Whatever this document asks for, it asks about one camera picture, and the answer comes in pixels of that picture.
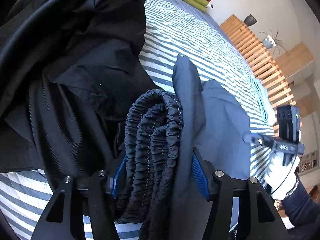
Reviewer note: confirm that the person's right forearm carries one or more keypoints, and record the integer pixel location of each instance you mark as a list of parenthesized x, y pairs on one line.
[(302, 210)]

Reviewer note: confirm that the patterned lattice block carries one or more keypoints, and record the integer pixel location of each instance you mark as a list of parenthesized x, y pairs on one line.
[(310, 163)]

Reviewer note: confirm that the light wooden door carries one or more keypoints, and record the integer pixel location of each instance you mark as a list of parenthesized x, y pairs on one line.
[(295, 60)]

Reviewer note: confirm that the blue white striped quilt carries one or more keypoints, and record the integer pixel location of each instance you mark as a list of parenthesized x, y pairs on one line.
[(200, 42)]

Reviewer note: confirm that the folded light blue towel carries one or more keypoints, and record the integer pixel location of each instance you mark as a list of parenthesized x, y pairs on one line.
[(262, 97)]

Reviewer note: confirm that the person's right hand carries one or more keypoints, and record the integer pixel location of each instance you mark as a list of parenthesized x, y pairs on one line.
[(277, 177)]

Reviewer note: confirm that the grey-blue pants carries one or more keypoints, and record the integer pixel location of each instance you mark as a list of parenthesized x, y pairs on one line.
[(220, 120)]

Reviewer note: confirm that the potted plant in white pot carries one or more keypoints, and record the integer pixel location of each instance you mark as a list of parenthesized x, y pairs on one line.
[(268, 42)]

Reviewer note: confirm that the dark ceramic vase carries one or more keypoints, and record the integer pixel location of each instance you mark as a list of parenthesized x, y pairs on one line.
[(250, 20)]

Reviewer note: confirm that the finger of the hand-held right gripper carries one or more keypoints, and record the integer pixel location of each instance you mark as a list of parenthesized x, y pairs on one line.
[(262, 141)]

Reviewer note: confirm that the wooden slatted bed rail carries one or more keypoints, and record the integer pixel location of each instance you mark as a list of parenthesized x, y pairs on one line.
[(262, 62)]

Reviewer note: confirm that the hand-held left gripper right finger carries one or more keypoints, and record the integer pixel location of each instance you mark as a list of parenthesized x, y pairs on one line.
[(200, 175)]

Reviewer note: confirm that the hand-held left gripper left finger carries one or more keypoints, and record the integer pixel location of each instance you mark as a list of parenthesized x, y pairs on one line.
[(119, 172)]

